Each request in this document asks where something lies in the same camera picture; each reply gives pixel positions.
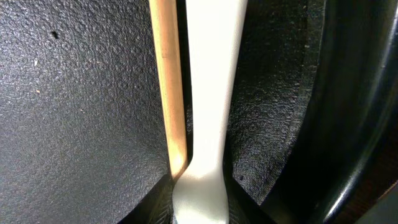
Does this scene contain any white plastic fork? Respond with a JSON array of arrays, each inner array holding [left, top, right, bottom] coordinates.
[[172, 0, 248, 224]]

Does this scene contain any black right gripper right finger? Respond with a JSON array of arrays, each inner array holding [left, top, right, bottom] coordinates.
[[225, 178, 275, 224]]

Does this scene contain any round black serving tray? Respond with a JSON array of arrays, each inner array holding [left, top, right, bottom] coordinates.
[[0, 0, 398, 224]]

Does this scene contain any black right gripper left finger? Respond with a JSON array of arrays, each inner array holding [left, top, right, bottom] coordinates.
[[118, 174, 174, 224]]

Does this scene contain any wooden chopstick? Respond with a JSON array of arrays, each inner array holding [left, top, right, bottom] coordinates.
[[149, 0, 187, 179]]

